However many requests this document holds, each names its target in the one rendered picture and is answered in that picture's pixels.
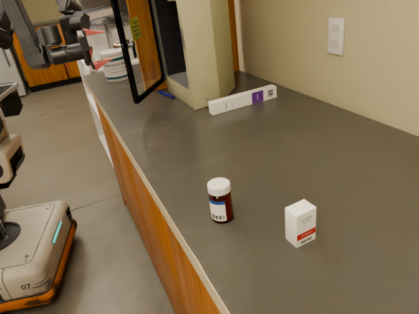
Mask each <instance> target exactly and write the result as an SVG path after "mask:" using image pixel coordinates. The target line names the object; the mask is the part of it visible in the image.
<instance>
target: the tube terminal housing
mask: <svg viewBox="0 0 419 314"><path fill-rule="evenodd" d="M176 6H177V11H178V19H179V24H180V28H182V29H183V37H184V42H185V49H183V52H184V57H185V65H186V73H187V77H188V86H189V89H187V88H185V87H183V86H182V85H180V84H178V83H177V82H175V81H174V80H172V79H170V78H169V77H168V75H167V73H166V76H167V80H166V84H167V89H168V91H169V92H170V93H172V94H173V95H174V96H176V97H177V98H179V99H180V100H181V101H183V102H184V103H186V104H187V105H188V106H190V107H191V108H192V109H194V110H197V109H200V108H204V107H208V102H209V101H212V100H216V99H219V98H223V97H227V96H228V95H229V93H230V92H231V91H232V90H233V89H234V87H235V81H234V67H233V53H232V45H231V31H230V23H229V9H228V0H176ZM165 70H166V66H165Z"/></svg>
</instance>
